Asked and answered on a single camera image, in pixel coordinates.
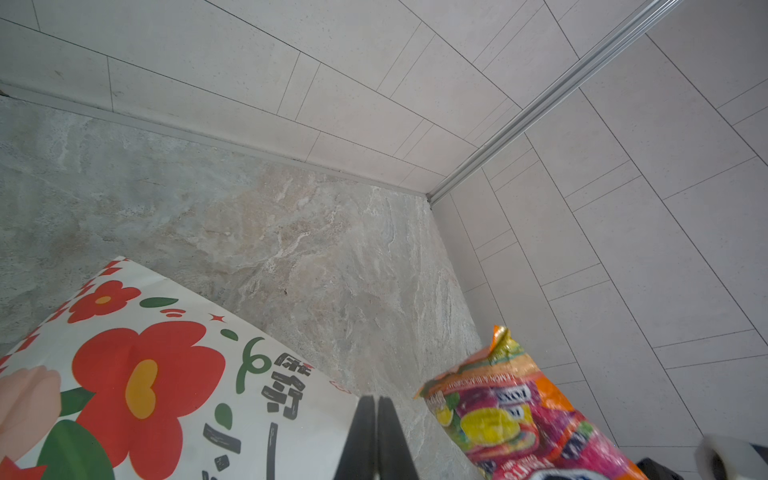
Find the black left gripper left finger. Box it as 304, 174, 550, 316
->
334, 396, 377, 480

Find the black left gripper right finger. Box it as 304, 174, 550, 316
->
376, 397, 419, 480

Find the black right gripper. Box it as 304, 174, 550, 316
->
637, 458, 683, 480

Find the orange pink Fox's candy bag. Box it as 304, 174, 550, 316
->
418, 326, 645, 479

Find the floral white paper bag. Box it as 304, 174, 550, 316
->
1, 257, 358, 479

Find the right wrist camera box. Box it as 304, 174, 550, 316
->
695, 435, 768, 480

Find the aluminium right corner post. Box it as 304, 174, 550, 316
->
426, 0, 681, 205

